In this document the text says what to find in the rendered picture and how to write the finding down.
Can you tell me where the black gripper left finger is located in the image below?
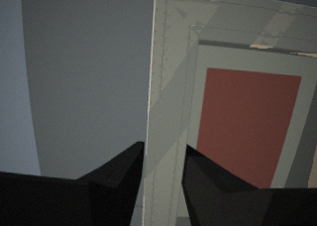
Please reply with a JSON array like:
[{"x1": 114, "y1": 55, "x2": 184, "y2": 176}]
[{"x1": 0, "y1": 142, "x2": 145, "y2": 226}]

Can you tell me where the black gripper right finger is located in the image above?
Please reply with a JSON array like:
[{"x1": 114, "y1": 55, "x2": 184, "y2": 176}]
[{"x1": 181, "y1": 145, "x2": 317, "y2": 226}]

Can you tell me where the grey flat panel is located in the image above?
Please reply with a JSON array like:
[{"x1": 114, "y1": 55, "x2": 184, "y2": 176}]
[{"x1": 21, "y1": 0, "x2": 155, "y2": 226}]

